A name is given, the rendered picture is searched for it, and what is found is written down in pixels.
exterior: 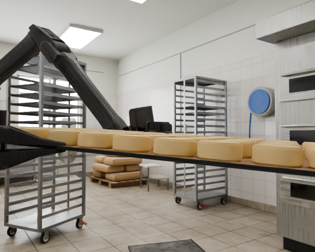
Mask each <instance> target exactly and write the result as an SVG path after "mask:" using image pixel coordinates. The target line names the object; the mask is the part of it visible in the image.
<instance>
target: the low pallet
mask: <svg viewBox="0 0 315 252"><path fill-rule="evenodd" d="M88 177H90V182H99V185H108V187H109V188H119V187H128V186H136V185H140V179H132V180H123V181H112V180H108V179H106V178H105V177H103V178H100V177H97V176H94V175H90V176H88ZM147 180H148V179H146V178H142V179H141V184H142V185H145V184H146V181H147Z"/></svg>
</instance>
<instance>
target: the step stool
mask: <svg viewBox="0 0 315 252"><path fill-rule="evenodd" d="M139 166H140V188H142V178H147V191H148V192H149V181H151V180H158V187H159V186H160V180H165V179H167V190H169V178H170V177H168V176H164V175H160V174H152V175H149V170H150V168H157V167H162V165H158V164H154V163H149V164H139ZM142 167H146V168H147V176H142ZM149 177H150V179H149Z"/></svg>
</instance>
